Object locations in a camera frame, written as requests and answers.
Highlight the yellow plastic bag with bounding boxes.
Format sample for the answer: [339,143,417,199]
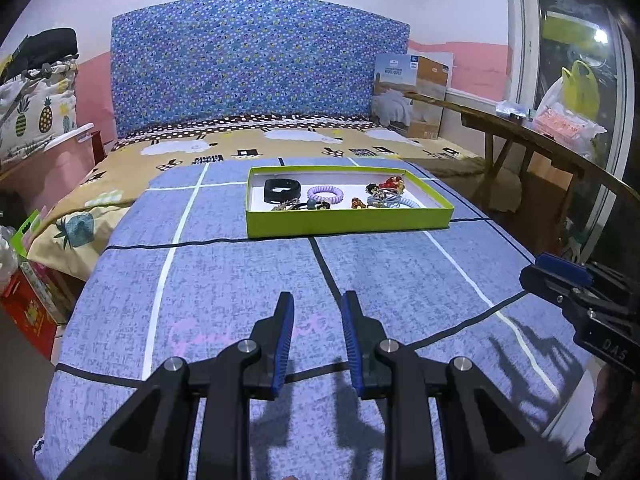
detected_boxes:
[562,60,600,120]

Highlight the pink storage box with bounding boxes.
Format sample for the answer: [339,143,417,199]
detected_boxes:
[1,122,103,214]

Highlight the pink packaged goods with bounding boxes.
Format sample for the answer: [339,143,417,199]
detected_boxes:
[533,102,606,151]

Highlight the purple spiral hair tie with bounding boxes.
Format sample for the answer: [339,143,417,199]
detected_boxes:
[306,184,346,206]

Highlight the cardboard product box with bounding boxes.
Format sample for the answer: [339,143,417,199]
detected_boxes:
[371,53,450,140]

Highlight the tan patterned bedsheet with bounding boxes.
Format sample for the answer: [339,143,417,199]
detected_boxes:
[27,114,524,281]

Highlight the light blue spiral hair tie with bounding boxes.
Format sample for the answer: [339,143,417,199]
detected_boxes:
[380,194,420,210]

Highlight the black wide band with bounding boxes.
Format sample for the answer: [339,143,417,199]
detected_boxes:
[264,178,302,205]

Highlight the grey hair tie white flower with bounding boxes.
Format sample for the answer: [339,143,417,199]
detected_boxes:
[367,194,401,208]

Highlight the green shallow tray box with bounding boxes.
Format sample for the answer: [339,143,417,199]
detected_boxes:
[245,165,454,238]

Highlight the black cord teal bead tie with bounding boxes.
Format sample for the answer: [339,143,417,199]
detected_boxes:
[290,200,331,210]

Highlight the red bead gold charm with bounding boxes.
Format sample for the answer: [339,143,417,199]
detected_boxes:
[378,176,405,195]

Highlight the blue patterned headboard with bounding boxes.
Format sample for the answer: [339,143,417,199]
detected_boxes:
[111,0,410,139]

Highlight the black bag on top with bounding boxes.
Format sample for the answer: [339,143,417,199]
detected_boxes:
[1,27,78,84]

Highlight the pineapple print bag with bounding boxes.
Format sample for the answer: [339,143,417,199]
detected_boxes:
[1,56,78,164]

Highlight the red gift box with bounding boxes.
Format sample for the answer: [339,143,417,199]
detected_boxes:
[1,261,70,360]

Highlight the blue grid blanket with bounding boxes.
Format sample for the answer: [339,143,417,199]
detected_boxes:
[35,162,588,479]

